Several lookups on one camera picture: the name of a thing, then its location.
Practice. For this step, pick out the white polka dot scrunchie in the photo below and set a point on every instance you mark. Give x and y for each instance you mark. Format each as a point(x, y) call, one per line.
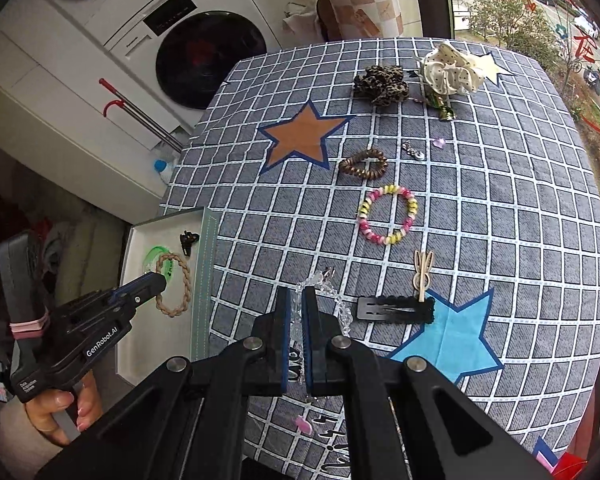
point(447, 72)

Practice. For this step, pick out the leopard print scrunchie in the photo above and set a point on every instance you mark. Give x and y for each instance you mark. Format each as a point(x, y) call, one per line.
point(380, 85)

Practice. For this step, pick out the cream sofa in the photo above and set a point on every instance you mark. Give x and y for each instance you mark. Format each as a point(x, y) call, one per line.
point(95, 260)

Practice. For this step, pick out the blue-capped plastic bottle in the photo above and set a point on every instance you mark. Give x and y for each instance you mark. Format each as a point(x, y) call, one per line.
point(161, 167)

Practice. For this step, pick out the silver metal clip charm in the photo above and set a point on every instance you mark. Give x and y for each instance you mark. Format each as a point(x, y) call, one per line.
point(418, 155)

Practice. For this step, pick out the white shallow tray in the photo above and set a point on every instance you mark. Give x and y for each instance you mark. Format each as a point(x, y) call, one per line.
point(140, 240)

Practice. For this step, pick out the pile of clothes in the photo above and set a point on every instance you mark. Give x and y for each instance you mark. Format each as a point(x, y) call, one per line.
point(25, 220)

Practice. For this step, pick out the small pink hair clip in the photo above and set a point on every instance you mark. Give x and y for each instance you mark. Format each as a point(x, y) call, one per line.
point(305, 425)

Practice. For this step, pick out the grey checked star tablecloth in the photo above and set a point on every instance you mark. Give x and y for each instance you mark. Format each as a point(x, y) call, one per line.
point(480, 260)

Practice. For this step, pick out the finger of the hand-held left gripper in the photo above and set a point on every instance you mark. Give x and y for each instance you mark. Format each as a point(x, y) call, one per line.
point(150, 297)
point(142, 282)

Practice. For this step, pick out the beige rabbit hair clip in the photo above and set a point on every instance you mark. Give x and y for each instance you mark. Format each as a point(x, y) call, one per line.
point(422, 277)

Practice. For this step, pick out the person's left forearm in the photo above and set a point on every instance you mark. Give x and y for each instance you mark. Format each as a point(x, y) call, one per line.
point(22, 285)

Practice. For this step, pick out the black claw hair clip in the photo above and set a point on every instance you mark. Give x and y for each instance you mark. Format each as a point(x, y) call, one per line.
point(188, 241)

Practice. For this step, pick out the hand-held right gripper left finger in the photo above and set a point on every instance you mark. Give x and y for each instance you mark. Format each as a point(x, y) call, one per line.
point(283, 332)

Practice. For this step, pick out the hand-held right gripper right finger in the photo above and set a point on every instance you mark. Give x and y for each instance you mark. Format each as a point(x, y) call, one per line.
point(310, 332)

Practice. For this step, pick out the black snap hair clip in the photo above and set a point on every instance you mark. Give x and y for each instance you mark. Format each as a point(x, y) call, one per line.
point(395, 310)

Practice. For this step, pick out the white cabinet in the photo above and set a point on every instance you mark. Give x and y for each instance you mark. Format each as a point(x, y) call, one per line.
point(55, 110)

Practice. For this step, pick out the person's left hand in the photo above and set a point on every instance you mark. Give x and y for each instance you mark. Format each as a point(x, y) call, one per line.
point(45, 412)

